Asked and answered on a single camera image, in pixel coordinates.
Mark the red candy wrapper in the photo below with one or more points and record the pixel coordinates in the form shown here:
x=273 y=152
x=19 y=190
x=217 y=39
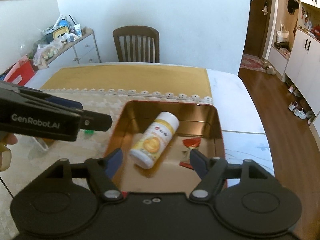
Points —
x=191 y=142

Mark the white tote bag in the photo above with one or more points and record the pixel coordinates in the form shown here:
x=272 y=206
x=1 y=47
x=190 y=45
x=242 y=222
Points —
x=282 y=35

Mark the cream quilted lace cloth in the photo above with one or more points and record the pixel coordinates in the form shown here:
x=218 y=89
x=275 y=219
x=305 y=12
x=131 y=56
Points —
x=62 y=150

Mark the wooden chair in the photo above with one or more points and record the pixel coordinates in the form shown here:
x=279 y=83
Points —
x=136 y=45

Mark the beige slippers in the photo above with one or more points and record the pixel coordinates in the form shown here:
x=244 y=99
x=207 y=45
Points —
x=269 y=69

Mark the person's left hand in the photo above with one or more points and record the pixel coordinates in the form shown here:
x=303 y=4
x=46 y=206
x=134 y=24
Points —
x=8 y=139

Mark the red tin box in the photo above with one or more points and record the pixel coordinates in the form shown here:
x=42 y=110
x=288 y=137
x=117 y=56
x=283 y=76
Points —
x=165 y=172

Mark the black hat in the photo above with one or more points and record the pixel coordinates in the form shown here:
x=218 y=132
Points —
x=292 y=3

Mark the green pawn piece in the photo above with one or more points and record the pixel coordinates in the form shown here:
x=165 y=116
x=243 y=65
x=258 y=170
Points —
x=89 y=131

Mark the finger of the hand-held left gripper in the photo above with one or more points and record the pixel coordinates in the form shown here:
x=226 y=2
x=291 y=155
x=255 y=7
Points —
x=66 y=103
x=97 y=121

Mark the brown door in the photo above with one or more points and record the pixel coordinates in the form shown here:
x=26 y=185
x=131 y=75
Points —
x=260 y=30

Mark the white yellow bottle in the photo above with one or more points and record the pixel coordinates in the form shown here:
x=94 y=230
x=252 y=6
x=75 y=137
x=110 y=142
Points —
x=155 y=141

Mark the yellow tablecloth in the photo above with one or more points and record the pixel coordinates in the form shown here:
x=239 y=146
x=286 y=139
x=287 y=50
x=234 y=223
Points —
x=125 y=77

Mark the white sneakers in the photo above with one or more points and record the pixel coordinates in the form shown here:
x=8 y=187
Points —
x=298 y=110

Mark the patterned door rug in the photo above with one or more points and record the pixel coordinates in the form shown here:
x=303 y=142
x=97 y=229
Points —
x=251 y=63

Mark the clear plastic bag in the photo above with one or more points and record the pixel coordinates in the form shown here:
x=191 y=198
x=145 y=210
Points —
x=46 y=52

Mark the white tall cabinet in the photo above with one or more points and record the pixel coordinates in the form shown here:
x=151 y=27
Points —
x=303 y=55

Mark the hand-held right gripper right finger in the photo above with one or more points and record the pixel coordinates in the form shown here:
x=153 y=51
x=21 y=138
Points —
x=194 y=160

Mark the red paper bag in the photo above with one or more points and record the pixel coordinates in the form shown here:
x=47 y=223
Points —
x=21 y=71

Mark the white low bench cabinet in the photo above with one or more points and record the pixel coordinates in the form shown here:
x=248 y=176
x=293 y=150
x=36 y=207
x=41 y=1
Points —
x=277 y=60

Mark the white drawer cabinet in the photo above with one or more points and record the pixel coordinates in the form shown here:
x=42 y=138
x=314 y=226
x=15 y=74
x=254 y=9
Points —
x=85 y=48

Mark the white blue drink cup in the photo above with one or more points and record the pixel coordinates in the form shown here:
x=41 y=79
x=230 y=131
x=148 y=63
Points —
x=78 y=30

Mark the teal yellow container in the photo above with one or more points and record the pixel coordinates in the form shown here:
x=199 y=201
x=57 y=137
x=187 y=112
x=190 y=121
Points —
x=58 y=31

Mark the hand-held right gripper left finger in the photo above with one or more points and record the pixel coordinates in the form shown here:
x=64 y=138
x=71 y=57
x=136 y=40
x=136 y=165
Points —
x=114 y=160

